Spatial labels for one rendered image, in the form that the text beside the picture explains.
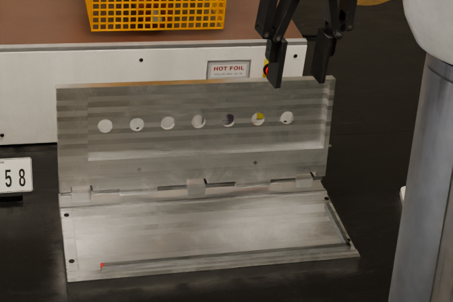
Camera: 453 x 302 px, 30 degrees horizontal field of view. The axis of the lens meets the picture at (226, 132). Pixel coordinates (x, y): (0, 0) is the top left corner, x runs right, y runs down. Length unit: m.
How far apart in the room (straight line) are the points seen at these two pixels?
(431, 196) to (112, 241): 0.86
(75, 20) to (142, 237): 0.43
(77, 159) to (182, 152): 0.17
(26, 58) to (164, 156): 0.28
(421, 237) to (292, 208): 0.90
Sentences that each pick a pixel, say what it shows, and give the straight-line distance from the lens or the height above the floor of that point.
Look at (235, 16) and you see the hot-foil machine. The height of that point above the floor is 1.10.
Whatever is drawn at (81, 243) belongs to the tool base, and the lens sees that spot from 1.29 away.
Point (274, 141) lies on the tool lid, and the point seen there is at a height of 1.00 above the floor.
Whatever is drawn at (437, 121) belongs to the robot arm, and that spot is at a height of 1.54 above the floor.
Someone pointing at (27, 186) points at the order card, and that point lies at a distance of 1.40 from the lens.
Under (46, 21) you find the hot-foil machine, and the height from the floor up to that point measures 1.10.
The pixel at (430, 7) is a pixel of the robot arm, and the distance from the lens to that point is 0.43.
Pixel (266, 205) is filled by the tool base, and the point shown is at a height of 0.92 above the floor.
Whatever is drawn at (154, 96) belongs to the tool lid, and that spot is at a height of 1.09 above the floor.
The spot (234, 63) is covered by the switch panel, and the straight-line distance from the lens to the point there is 1.48.
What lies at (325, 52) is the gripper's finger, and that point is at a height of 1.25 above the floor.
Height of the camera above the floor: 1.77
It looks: 33 degrees down
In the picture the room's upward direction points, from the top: 6 degrees clockwise
